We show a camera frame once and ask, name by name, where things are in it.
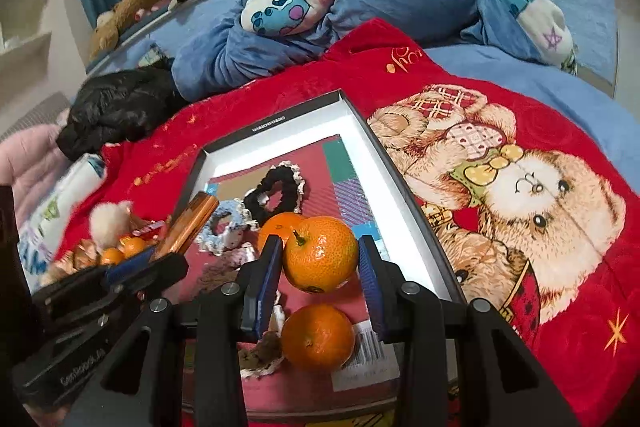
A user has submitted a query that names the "brown knit scrunchie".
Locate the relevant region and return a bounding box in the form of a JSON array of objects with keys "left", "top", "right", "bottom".
[{"left": 238, "top": 305, "right": 286, "bottom": 379}]

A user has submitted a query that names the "pink quilt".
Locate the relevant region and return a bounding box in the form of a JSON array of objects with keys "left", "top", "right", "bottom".
[{"left": 0, "top": 108, "right": 70, "bottom": 228}]

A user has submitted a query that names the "cream pompom plush scrunchie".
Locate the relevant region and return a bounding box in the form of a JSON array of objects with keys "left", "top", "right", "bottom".
[{"left": 89, "top": 200, "right": 132, "bottom": 253}]

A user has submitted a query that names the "black white-trim scrunchie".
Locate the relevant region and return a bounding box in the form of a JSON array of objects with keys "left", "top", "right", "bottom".
[{"left": 243, "top": 160, "right": 306, "bottom": 225}]

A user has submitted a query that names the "blue fleece blanket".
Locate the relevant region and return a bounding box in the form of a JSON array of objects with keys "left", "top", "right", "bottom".
[{"left": 171, "top": 0, "right": 544, "bottom": 102}]

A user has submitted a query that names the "large front mandarin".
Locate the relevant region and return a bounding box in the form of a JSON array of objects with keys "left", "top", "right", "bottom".
[{"left": 282, "top": 216, "right": 358, "bottom": 294}]

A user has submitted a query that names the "red candy packet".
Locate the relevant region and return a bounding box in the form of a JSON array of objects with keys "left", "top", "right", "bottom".
[{"left": 130, "top": 220, "right": 167, "bottom": 242}]

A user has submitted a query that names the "pink crochet scrunchie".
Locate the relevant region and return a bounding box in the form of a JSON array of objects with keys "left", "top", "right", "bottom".
[{"left": 196, "top": 243, "right": 256, "bottom": 293}]

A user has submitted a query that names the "brown wooden comb box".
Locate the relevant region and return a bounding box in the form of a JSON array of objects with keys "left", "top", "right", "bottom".
[{"left": 152, "top": 192, "right": 219, "bottom": 261}]

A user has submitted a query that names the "black shallow box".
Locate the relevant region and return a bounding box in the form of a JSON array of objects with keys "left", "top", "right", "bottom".
[{"left": 174, "top": 91, "right": 465, "bottom": 423}]

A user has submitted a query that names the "black puffer jacket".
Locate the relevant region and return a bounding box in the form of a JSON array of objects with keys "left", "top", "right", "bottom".
[{"left": 56, "top": 61, "right": 186, "bottom": 161}]

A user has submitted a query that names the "blue crochet scrunchie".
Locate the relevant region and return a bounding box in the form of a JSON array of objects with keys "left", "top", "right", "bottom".
[{"left": 195, "top": 198, "right": 258, "bottom": 257}]

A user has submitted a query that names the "white wall shelf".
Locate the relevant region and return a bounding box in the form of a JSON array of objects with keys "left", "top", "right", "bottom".
[{"left": 1, "top": 0, "right": 51, "bottom": 70}]

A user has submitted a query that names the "red bear blanket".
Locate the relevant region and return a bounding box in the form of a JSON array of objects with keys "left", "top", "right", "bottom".
[{"left": 61, "top": 20, "right": 639, "bottom": 426}]

